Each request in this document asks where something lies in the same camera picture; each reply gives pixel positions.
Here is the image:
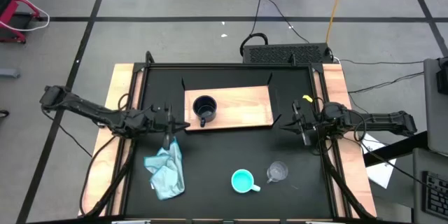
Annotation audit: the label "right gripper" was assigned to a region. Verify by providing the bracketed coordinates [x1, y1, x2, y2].
[279, 99, 325, 147]

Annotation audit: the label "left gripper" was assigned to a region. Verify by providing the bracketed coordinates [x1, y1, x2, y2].
[139, 104, 191, 150]

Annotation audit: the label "dark blue enamel mug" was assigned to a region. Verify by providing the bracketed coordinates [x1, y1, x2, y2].
[192, 94, 218, 128]

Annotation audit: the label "clear glass mug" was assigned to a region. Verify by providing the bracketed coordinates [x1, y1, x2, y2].
[266, 160, 290, 184]

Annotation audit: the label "mint green mug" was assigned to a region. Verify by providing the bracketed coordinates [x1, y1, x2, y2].
[230, 168, 262, 195]

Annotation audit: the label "light blue cloth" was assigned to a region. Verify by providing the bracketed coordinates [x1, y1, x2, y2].
[143, 137, 186, 202]

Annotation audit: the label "wooden cutting board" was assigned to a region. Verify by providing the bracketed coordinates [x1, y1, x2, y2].
[181, 72, 283, 133]

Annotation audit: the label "wooden table side plank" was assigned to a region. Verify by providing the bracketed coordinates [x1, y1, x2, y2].
[78, 63, 145, 217]
[321, 63, 378, 218]

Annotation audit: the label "black computer case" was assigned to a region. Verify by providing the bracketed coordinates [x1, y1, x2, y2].
[241, 42, 334, 65]

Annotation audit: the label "white paper sheet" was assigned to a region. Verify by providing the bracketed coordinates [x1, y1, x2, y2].
[359, 132, 398, 190]

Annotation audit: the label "black desk beam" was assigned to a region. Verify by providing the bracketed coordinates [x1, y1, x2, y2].
[363, 130, 430, 168]

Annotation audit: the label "grey side desk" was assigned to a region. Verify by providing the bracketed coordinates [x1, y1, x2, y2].
[422, 57, 448, 155]

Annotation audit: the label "grey keyboard desk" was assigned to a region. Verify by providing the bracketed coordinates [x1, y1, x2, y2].
[412, 146, 448, 224]

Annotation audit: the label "black desk device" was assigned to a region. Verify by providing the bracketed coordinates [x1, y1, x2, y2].
[435, 57, 448, 95]

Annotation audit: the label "black keyboard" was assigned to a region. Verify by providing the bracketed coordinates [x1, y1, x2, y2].
[421, 170, 448, 222]

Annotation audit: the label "grey furniture foot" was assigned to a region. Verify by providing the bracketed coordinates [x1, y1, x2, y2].
[0, 67, 22, 79]

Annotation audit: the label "red cart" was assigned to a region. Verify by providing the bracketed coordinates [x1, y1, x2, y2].
[0, 0, 42, 45]

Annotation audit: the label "right arm cable harness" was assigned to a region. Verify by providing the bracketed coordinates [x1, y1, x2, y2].
[314, 136, 372, 220]

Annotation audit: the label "arm cable harness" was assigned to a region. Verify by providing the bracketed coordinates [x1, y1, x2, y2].
[314, 136, 372, 220]
[78, 134, 138, 218]

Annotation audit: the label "left arm cable harness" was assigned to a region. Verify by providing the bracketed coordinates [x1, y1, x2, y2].
[78, 134, 138, 218]

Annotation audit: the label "thin black cables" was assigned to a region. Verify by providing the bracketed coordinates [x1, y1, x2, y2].
[334, 57, 425, 96]

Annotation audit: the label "black floor cable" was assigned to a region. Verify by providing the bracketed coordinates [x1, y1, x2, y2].
[239, 0, 311, 57]

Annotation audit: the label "yellow floor cable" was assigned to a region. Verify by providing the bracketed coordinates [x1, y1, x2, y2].
[325, 0, 349, 45]

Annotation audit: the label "white cable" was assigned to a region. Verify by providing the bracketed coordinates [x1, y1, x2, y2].
[0, 0, 51, 32]

